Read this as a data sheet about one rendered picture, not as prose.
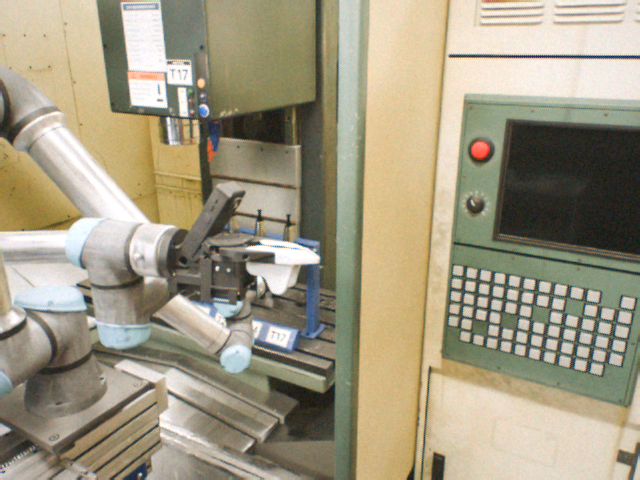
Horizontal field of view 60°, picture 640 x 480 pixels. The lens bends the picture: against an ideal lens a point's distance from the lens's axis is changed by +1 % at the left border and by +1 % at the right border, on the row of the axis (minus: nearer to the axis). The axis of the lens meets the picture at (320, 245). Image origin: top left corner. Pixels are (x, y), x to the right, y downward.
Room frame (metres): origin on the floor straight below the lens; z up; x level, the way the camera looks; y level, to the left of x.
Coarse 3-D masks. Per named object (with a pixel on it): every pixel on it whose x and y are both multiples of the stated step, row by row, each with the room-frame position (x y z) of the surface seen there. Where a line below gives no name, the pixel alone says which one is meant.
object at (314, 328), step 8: (312, 264) 1.65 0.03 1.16; (312, 272) 1.65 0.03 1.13; (312, 280) 1.65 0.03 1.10; (312, 288) 1.65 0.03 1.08; (312, 296) 1.65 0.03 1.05; (312, 304) 1.65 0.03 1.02; (312, 312) 1.65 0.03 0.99; (312, 320) 1.65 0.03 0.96; (312, 328) 1.65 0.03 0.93; (320, 328) 1.68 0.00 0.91; (304, 336) 1.63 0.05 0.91; (312, 336) 1.62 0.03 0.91
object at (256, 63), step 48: (144, 0) 1.84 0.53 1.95; (192, 0) 1.75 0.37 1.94; (240, 0) 1.88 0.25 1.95; (288, 0) 2.13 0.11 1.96; (192, 48) 1.76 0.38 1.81; (240, 48) 1.87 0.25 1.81; (288, 48) 2.12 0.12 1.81; (192, 96) 1.77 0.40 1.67; (240, 96) 1.86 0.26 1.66; (288, 96) 2.12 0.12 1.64
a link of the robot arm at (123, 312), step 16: (96, 288) 0.72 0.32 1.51; (112, 288) 0.71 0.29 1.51; (128, 288) 0.72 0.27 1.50; (144, 288) 0.75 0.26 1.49; (160, 288) 0.79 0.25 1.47; (96, 304) 0.72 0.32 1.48; (112, 304) 0.71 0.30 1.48; (128, 304) 0.72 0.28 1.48; (144, 304) 0.74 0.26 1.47; (160, 304) 0.78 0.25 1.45; (96, 320) 0.73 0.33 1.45; (112, 320) 0.71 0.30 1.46; (128, 320) 0.72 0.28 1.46; (144, 320) 0.74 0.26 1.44; (112, 336) 0.71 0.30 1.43; (128, 336) 0.72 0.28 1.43; (144, 336) 0.73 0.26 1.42
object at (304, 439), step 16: (304, 400) 1.57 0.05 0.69; (320, 400) 1.53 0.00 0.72; (304, 416) 1.45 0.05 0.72; (320, 416) 1.42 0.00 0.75; (272, 432) 1.42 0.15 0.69; (288, 432) 1.38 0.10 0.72; (304, 432) 1.35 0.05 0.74; (320, 432) 1.32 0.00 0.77; (256, 448) 1.38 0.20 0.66; (272, 448) 1.35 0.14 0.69; (288, 448) 1.32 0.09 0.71; (304, 448) 1.29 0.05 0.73; (320, 448) 1.27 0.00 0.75; (288, 464) 1.32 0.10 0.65; (304, 464) 1.29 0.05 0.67; (320, 464) 1.27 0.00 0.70
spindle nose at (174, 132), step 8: (160, 120) 2.01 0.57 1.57; (168, 120) 1.99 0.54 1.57; (176, 120) 1.99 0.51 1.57; (184, 120) 2.00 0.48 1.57; (192, 120) 2.01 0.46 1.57; (160, 128) 2.01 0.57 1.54; (168, 128) 1.99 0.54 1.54; (176, 128) 1.99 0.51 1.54; (184, 128) 1.99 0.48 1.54; (192, 128) 2.01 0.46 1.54; (200, 128) 2.05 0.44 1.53; (160, 136) 2.02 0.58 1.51; (168, 136) 1.99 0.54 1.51; (176, 136) 1.99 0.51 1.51; (184, 136) 1.99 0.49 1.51; (192, 136) 2.01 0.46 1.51; (200, 136) 2.04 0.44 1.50; (168, 144) 2.00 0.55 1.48; (176, 144) 1.99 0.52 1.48; (184, 144) 2.00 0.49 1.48; (192, 144) 2.01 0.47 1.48
